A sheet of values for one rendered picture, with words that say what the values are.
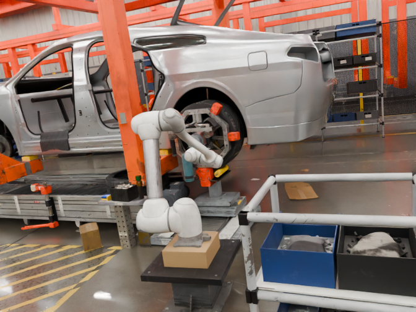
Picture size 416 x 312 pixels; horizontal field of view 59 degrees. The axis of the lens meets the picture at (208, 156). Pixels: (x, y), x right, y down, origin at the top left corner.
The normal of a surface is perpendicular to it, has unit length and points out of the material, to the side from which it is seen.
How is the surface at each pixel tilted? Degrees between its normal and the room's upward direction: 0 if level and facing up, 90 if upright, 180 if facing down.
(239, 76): 90
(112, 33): 90
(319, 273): 90
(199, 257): 90
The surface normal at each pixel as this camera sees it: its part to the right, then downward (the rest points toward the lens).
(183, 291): -0.29, 0.23
